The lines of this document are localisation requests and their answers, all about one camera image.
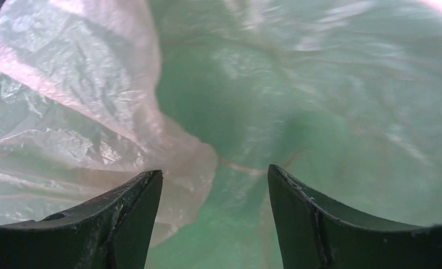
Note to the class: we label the green plastic trash bin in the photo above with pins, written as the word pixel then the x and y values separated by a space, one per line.
pixel 336 111

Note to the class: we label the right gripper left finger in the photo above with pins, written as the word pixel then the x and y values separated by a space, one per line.
pixel 112 230

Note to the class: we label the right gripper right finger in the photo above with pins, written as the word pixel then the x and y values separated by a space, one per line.
pixel 317 231

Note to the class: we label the pink plastic trash bag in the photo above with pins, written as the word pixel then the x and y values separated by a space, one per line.
pixel 94 111

